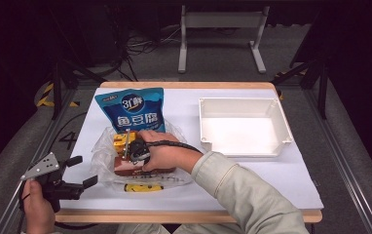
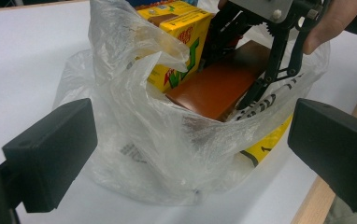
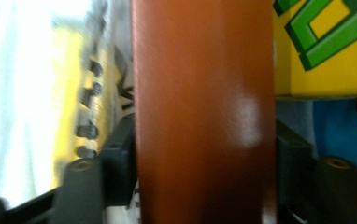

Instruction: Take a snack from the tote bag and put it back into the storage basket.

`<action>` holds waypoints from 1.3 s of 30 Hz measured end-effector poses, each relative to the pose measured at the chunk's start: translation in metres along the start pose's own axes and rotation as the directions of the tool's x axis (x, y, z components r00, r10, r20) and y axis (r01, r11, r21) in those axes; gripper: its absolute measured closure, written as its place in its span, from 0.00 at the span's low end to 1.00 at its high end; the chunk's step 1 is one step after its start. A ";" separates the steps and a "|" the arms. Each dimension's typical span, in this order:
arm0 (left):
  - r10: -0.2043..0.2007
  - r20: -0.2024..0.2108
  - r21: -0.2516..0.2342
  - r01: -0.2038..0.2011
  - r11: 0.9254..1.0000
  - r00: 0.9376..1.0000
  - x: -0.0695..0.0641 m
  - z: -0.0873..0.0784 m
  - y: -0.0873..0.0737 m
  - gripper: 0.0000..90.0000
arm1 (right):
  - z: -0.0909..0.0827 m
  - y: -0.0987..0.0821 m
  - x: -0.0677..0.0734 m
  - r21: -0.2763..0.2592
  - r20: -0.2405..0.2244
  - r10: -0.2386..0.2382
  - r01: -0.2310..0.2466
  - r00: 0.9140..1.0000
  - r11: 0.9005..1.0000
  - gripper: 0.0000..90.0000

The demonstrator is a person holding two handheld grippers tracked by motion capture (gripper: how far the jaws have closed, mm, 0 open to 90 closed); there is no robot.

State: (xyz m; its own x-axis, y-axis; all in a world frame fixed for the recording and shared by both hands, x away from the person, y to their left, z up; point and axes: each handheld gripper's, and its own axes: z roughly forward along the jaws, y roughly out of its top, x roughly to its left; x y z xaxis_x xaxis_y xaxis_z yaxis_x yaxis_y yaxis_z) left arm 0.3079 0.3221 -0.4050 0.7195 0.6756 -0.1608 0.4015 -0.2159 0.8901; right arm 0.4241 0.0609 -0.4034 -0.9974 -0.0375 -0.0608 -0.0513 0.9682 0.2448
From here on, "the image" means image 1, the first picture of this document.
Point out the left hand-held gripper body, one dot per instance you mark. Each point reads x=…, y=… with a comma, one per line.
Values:
x=43, y=165

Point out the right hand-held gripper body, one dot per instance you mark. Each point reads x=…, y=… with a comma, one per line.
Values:
x=138, y=151

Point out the yellow black hazard tape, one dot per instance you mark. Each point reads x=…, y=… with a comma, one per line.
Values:
x=47, y=103

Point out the aluminium floor rail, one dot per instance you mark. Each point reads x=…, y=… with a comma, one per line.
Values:
x=343, y=162
x=43, y=149

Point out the person's beige trousers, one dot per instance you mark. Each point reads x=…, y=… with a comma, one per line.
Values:
x=141, y=229

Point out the white plastic tray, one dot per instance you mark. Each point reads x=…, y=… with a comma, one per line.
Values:
x=239, y=133

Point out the person's right hand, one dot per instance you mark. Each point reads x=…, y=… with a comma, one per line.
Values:
x=164, y=157

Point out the white metal stand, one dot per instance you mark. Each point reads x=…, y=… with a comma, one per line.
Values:
x=223, y=20

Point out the blue snack pouch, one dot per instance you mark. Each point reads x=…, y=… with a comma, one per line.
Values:
x=132, y=110

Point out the yellow drink carton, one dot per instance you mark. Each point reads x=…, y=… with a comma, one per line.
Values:
x=119, y=141

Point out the translucent smiley plastic bag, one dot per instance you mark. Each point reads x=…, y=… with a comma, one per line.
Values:
x=103, y=162

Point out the white table sheet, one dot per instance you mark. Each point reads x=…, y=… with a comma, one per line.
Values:
x=255, y=182

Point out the person's left hand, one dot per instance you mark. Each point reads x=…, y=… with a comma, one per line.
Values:
x=38, y=211

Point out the brown rectangular box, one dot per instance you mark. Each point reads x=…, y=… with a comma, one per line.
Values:
x=125, y=169

